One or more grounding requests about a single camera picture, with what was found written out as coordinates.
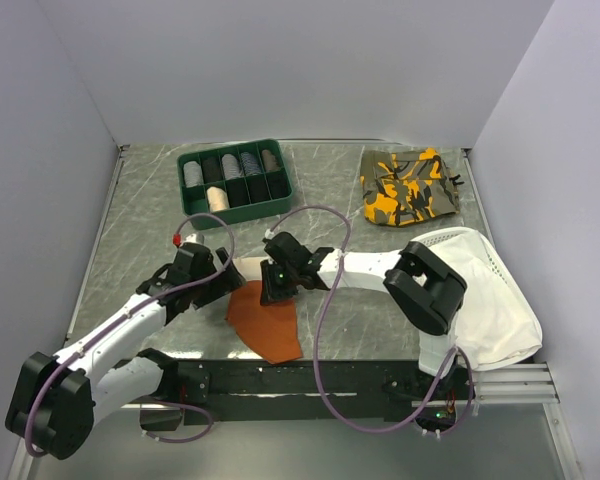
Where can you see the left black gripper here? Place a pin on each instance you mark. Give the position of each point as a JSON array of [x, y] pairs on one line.
[[231, 280]]

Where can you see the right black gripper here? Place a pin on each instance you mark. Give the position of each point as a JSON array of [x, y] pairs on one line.
[[270, 293]]

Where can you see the orange underwear beige waistband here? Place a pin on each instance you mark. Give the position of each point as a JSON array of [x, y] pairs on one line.
[[268, 331]]

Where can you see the green divided organizer tray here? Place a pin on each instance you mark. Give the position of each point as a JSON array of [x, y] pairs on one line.
[[250, 197]]

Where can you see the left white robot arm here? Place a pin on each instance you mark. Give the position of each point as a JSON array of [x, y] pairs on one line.
[[58, 399]]

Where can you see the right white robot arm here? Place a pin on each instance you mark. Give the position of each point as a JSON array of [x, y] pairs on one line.
[[427, 290]]

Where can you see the beige rolled underwear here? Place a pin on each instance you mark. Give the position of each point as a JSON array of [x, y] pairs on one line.
[[217, 199]]

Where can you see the grey striped rolled sock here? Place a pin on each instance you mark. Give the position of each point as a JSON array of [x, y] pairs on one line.
[[192, 174]]

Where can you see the dark grey rolled sock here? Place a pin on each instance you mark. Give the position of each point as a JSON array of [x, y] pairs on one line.
[[212, 171]]

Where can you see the blue striped rolled sock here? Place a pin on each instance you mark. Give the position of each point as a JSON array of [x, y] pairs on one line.
[[250, 164]]

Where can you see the white grey rolled sock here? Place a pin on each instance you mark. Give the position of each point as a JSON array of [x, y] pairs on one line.
[[231, 167]]

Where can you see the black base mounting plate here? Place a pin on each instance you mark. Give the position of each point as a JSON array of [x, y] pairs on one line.
[[254, 390]]

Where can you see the brown rolled sock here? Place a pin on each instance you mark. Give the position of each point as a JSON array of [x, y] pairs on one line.
[[270, 161]]

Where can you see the camouflage orange shorts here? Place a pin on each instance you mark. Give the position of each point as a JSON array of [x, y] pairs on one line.
[[409, 187]]

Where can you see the white laundry basket with cloth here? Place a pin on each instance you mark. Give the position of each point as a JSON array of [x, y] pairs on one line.
[[495, 326]]

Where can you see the aluminium rail frame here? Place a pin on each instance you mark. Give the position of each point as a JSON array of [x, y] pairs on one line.
[[516, 384]]

